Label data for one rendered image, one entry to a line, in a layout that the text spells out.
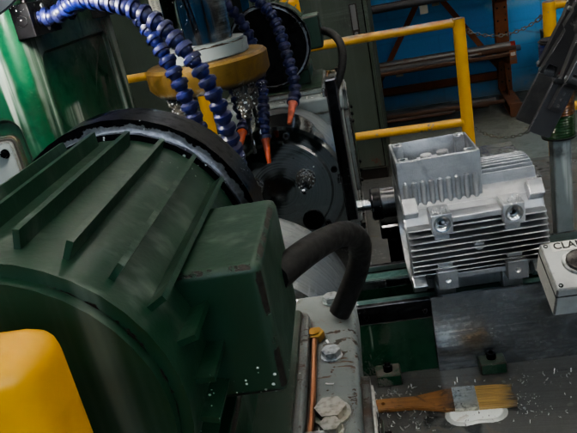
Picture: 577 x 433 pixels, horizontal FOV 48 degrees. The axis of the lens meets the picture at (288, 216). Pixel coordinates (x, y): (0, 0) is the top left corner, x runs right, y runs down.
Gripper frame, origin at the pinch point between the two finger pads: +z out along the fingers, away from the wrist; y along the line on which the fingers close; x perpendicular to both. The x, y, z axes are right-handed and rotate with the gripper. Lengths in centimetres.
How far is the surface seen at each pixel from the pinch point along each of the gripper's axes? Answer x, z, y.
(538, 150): 134, 60, -325
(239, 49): -41.5, 7.0, -2.9
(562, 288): 2.5, 14.9, 23.9
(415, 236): -9.2, 22.7, 3.0
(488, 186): -1.0, 13.2, -1.9
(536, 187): 4.2, 10.4, 1.0
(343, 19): -15, 25, -313
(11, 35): -67, 12, 12
